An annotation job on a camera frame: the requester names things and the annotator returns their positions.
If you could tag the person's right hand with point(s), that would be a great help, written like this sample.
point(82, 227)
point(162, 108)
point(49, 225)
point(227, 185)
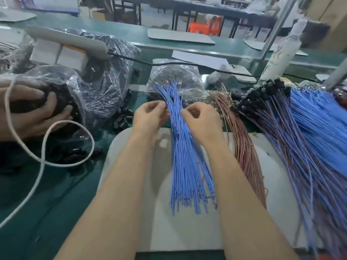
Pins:
point(205, 126)

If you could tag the person's left hand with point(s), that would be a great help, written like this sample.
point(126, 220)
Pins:
point(149, 119)

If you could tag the pile of black plastic caps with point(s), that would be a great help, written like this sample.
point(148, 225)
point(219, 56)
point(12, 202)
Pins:
point(124, 119)

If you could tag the person's right forearm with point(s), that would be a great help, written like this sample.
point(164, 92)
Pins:
point(249, 211)

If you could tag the person's left forearm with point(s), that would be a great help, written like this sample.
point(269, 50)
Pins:
point(103, 214)

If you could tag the small clear plastic bag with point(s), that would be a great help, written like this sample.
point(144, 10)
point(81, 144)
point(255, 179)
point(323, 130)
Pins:
point(174, 77)

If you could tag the white computer mouse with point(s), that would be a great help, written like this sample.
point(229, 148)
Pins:
point(214, 77)

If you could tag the large clear plastic bag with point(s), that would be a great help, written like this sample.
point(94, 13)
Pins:
point(108, 78)

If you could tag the white flat device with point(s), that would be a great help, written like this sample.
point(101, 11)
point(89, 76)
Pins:
point(241, 73)

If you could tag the white paper sheet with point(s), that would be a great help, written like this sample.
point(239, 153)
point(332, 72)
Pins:
point(198, 59)

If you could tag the white flat tray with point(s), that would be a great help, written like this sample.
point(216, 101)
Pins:
point(16, 14)
point(255, 45)
point(181, 36)

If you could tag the white orange charger adapter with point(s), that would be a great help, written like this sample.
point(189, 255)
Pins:
point(72, 58)

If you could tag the orange plastic stool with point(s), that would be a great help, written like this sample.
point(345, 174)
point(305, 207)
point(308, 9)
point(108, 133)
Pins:
point(206, 26)

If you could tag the white work board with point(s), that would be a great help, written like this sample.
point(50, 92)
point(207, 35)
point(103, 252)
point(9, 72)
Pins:
point(217, 230)

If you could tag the white spray bottle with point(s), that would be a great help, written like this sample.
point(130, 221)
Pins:
point(282, 52)

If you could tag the white power strip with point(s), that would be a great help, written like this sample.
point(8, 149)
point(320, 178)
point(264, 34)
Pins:
point(68, 41)

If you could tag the blue table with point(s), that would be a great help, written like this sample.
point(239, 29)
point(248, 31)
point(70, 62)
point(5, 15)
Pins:
point(49, 3)

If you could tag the cardboard boxes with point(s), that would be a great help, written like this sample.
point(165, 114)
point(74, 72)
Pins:
point(328, 16)

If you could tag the long black-frame table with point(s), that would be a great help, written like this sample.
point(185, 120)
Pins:
point(173, 3)

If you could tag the slanted metal frame post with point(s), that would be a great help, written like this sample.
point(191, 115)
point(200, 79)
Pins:
point(278, 24)

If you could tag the short metal frame post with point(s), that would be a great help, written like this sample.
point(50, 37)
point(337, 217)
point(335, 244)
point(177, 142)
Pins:
point(336, 73)

